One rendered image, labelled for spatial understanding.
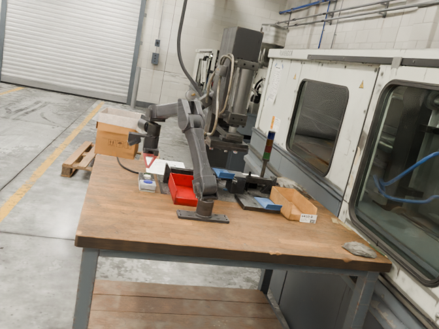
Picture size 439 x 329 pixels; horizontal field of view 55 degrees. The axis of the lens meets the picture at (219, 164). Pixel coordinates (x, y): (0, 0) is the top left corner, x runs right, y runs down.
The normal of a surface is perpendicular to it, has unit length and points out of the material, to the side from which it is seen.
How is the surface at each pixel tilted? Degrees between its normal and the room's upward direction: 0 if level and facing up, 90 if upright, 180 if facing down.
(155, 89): 90
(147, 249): 90
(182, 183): 90
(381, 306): 33
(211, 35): 90
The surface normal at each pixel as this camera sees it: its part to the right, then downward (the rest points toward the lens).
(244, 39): 0.21, 0.27
